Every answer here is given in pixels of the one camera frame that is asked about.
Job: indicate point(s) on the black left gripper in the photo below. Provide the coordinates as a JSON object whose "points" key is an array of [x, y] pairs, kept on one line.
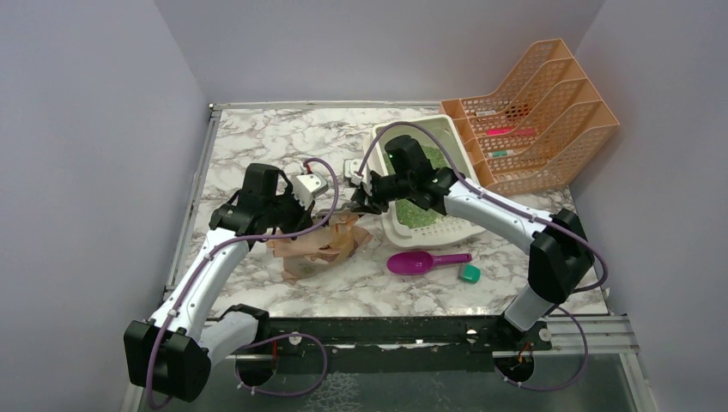
{"points": [[304, 219]]}

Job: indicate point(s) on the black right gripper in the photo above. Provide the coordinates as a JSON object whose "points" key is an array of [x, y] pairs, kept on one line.
{"points": [[376, 207]]}

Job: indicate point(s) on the orange cat litter bag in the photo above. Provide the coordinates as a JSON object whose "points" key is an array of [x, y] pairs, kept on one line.
{"points": [[318, 251]]}

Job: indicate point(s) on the magenta plastic litter scoop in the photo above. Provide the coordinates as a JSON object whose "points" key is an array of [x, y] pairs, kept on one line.
{"points": [[414, 263]]}

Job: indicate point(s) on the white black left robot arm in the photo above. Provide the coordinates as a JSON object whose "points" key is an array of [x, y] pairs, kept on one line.
{"points": [[173, 351]]}

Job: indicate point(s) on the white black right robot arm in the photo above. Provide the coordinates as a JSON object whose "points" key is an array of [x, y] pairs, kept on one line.
{"points": [[555, 243]]}

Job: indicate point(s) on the white plastic litter box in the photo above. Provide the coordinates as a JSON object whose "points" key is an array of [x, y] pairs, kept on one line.
{"points": [[449, 230]]}

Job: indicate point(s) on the green cat litter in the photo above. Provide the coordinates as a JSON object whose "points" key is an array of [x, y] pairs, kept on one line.
{"points": [[409, 214]]}

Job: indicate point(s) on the small green box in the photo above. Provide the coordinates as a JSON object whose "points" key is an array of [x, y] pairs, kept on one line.
{"points": [[469, 273]]}

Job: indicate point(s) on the pink marker pen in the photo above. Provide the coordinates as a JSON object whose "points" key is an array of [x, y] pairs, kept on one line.
{"points": [[504, 131]]}

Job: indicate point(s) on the green marker pen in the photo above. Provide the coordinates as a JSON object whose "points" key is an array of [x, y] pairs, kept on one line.
{"points": [[501, 153]]}

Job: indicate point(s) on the orange mesh file organizer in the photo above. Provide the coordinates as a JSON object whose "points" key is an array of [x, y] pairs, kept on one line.
{"points": [[548, 91]]}

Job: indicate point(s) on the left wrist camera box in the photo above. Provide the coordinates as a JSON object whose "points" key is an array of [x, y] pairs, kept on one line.
{"points": [[307, 187]]}

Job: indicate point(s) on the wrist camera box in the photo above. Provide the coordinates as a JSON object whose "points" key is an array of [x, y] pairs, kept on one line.
{"points": [[307, 187], [355, 172]]}

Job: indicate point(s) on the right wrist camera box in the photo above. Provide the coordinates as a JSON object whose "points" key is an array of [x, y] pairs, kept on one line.
{"points": [[355, 172]]}

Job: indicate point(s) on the black metal base rail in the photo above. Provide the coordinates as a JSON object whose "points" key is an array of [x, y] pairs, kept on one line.
{"points": [[393, 344]]}

